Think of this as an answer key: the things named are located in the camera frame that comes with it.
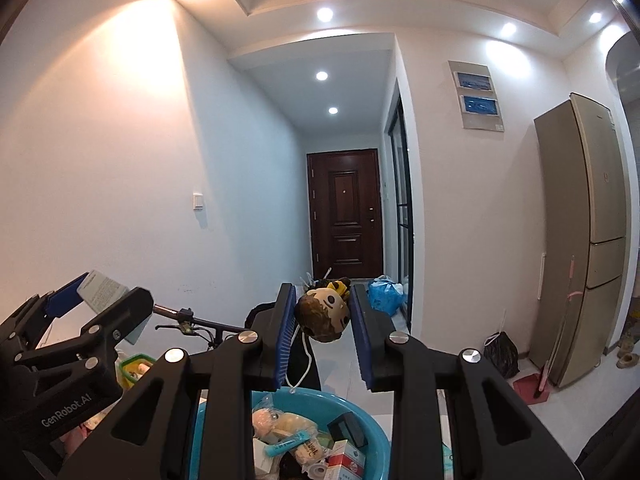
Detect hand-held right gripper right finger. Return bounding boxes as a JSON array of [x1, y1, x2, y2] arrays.
[[348, 284, 583, 480]]

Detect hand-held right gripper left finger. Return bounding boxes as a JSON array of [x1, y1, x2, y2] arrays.
[[57, 282, 297, 480]]

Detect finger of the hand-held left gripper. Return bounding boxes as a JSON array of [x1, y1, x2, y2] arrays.
[[12, 287, 155, 369], [0, 275, 85, 357]]

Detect white printed paper packet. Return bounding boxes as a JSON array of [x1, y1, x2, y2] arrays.
[[77, 270, 131, 313]]

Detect brown-haired plush doll keychain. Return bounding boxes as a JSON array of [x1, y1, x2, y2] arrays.
[[287, 276, 352, 393]]

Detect blue plastic basin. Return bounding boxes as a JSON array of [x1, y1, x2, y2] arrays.
[[195, 389, 392, 480]]

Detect yellow container with green rim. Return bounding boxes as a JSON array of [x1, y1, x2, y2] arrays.
[[116, 352, 157, 391]]

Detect blue plastic bag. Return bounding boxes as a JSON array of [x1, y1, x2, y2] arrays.
[[367, 275, 407, 317]]

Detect black folding bicycle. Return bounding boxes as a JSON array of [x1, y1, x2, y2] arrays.
[[152, 304, 251, 350]]

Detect cream plush toy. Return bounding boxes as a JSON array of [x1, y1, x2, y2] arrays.
[[252, 406, 321, 445]]

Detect small black box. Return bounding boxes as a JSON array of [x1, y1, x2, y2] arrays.
[[327, 412, 371, 448]]

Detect teal tube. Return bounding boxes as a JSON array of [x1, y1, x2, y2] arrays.
[[265, 435, 321, 457]]

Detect red and white box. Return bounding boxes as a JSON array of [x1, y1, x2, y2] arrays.
[[327, 440, 368, 480]]

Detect brown entrance door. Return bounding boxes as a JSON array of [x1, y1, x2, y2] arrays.
[[306, 149, 385, 281]]

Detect black trash bag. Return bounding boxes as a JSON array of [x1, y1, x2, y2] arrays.
[[482, 331, 521, 380]]

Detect black-framed glass sliding door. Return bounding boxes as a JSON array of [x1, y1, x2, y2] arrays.
[[385, 77, 416, 333]]

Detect red dustpan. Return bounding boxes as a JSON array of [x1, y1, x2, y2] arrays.
[[512, 365, 553, 406]]

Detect gold refrigerator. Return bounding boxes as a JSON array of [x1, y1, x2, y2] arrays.
[[529, 92, 628, 388]]

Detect grey electrical panel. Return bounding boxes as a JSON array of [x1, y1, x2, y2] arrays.
[[448, 60, 506, 132]]

